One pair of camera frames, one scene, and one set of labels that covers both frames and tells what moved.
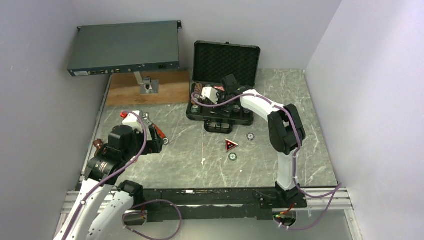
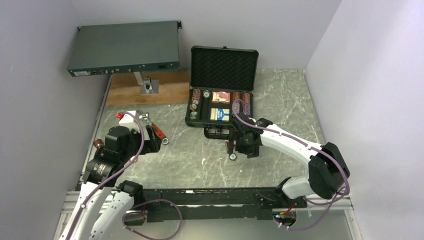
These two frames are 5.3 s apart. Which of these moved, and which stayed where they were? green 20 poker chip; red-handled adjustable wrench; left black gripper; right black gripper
Moved: right black gripper
Stayed: left black gripper; green 20 poker chip; red-handled adjustable wrench
